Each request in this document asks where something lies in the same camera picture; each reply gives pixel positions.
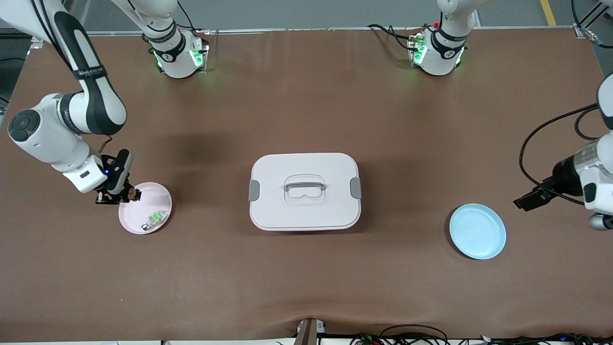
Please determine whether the pink round plate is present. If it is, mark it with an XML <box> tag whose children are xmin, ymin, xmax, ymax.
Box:
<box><xmin>118</xmin><ymin>182</ymin><xmax>173</xmax><ymax>235</ymax></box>

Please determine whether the light blue round plate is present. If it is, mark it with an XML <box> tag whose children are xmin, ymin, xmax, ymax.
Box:
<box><xmin>449</xmin><ymin>203</ymin><xmax>507</xmax><ymax>260</ymax></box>

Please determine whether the white lidded storage box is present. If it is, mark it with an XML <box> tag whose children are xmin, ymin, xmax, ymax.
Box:
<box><xmin>249</xmin><ymin>152</ymin><xmax>363</xmax><ymax>232</ymax></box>

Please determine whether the brown table cover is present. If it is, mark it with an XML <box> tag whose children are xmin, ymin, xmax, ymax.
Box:
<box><xmin>0</xmin><ymin>28</ymin><xmax>613</xmax><ymax>342</ymax></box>

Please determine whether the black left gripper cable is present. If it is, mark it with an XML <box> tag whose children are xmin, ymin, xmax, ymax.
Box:
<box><xmin>519</xmin><ymin>103</ymin><xmax>605</xmax><ymax>199</ymax></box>

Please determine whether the green and silver switch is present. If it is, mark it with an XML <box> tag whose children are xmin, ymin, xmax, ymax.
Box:
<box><xmin>141</xmin><ymin>210</ymin><xmax>168</xmax><ymax>232</ymax></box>

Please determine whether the black floor cable bundle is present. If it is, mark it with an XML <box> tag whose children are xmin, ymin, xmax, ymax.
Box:
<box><xmin>481</xmin><ymin>332</ymin><xmax>613</xmax><ymax>345</ymax></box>

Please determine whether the aluminium frame strut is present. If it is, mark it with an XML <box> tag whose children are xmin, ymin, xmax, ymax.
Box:
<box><xmin>573</xmin><ymin>0</ymin><xmax>613</xmax><ymax>39</ymax></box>

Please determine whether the black right base cable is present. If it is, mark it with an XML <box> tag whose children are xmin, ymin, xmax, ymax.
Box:
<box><xmin>165</xmin><ymin>4</ymin><xmax>211</xmax><ymax>36</ymax></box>

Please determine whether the black base cable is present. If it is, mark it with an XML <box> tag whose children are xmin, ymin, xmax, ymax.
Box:
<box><xmin>165</xmin><ymin>4</ymin><xmax>211</xmax><ymax>36</ymax></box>
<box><xmin>367</xmin><ymin>23</ymin><xmax>420</xmax><ymax>52</ymax></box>

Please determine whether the black looped floor cable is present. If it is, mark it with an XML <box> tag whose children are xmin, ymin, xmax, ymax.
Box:
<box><xmin>381</xmin><ymin>324</ymin><xmax>449</xmax><ymax>345</ymax></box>

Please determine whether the black left base cable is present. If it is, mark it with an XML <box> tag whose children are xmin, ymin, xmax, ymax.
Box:
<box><xmin>367</xmin><ymin>23</ymin><xmax>420</xmax><ymax>52</ymax></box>

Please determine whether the aluminium camera mount post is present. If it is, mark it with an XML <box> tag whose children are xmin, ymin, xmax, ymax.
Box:
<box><xmin>294</xmin><ymin>317</ymin><xmax>328</xmax><ymax>345</ymax></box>

